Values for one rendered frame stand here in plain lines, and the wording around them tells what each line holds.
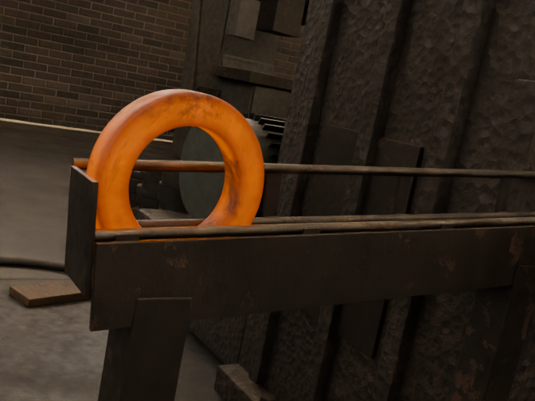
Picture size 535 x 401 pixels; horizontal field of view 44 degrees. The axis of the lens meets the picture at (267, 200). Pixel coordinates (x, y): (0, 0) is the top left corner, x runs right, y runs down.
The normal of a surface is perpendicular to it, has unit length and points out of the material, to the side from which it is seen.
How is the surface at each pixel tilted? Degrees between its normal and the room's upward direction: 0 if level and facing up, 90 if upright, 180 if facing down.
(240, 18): 90
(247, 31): 90
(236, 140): 90
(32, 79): 90
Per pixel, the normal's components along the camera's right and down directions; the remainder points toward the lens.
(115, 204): 0.55, 0.24
